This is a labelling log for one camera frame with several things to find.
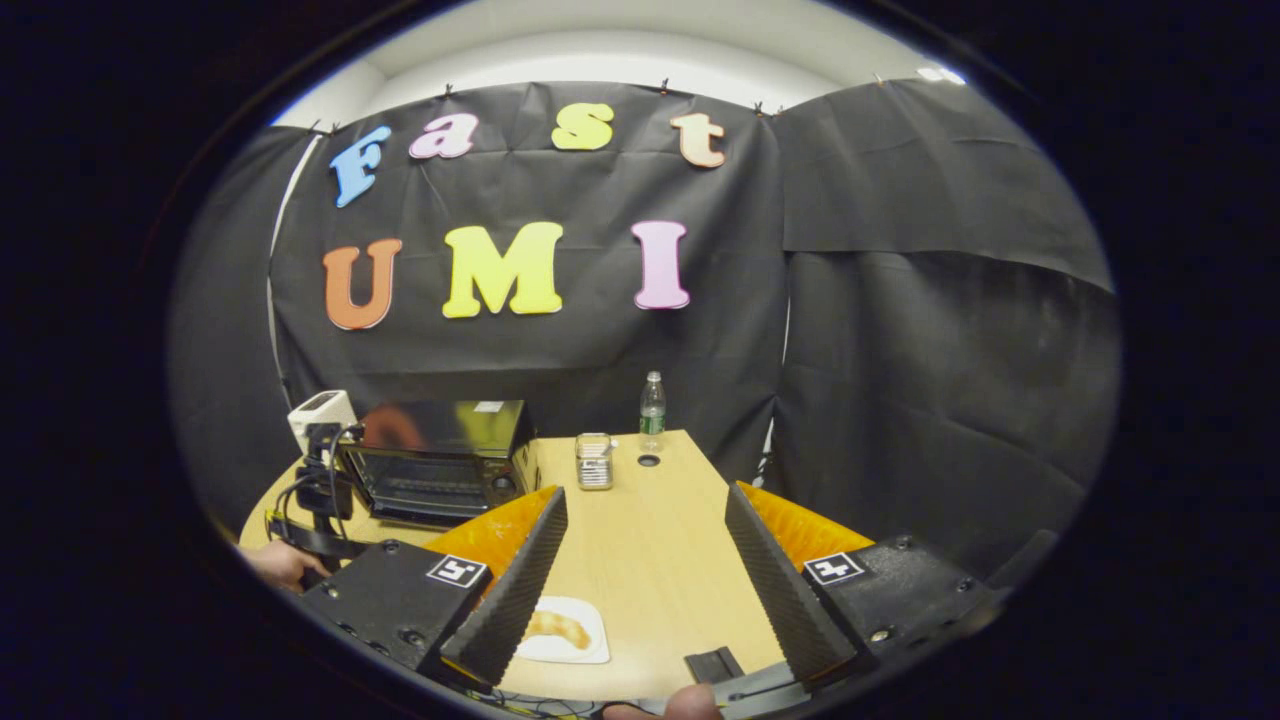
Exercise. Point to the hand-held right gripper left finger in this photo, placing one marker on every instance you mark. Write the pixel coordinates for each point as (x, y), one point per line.
(505, 590)

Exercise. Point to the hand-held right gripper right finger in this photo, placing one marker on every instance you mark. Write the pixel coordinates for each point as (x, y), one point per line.
(790, 590)

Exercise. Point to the golden bread roll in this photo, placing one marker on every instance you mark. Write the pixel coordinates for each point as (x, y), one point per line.
(562, 630)

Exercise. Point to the black electric oven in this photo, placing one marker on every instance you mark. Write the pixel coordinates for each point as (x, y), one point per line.
(440, 425)

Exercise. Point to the white toaster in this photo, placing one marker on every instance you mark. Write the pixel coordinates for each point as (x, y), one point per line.
(320, 408)

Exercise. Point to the white rectangular plate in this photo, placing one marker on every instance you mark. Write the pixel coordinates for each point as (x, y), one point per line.
(588, 650)

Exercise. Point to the small black ribbed block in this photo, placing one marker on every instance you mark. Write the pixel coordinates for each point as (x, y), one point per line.
(714, 665)

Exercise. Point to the clear plastic water bottle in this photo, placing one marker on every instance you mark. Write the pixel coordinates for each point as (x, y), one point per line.
(652, 415)

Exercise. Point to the ceiling light panel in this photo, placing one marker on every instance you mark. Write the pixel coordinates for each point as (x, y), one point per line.
(940, 74)

